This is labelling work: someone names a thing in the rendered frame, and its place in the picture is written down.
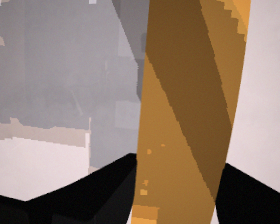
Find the orange bar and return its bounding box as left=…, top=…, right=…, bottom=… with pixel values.
left=131, top=0, right=250, bottom=224

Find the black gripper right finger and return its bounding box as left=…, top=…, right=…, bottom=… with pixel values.
left=216, top=163, right=280, bottom=224

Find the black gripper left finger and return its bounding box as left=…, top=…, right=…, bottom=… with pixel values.
left=0, top=153, right=137, bottom=224

